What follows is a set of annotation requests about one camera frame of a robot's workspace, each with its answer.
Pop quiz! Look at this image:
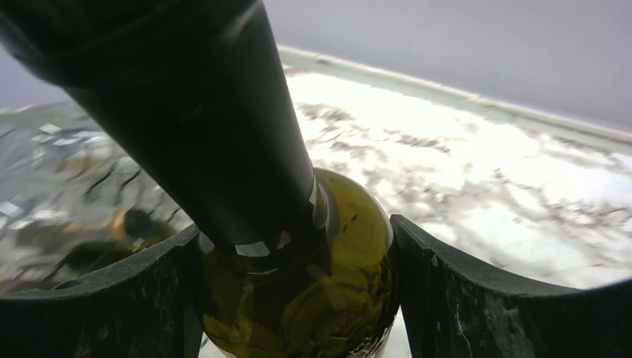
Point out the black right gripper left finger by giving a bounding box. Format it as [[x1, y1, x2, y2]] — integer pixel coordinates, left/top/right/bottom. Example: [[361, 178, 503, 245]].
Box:
[[1, 226, 203, 357]]

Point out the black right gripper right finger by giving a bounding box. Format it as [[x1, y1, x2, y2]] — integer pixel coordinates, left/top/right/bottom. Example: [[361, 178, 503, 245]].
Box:
[[391, 215, 631, 358]]

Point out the green bottle black capsule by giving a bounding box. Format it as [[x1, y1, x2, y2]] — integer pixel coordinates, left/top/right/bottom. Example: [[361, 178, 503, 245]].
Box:
[[1, 1, 399, 357]]

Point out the clear bottle cork stopper lower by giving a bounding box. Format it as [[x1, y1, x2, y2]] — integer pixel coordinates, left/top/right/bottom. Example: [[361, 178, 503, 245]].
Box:
[[62, 208, 177, 250]]

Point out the black wire wine rack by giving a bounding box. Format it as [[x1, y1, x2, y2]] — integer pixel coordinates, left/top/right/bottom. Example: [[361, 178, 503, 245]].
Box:
[[1, 102, 191, 296]]

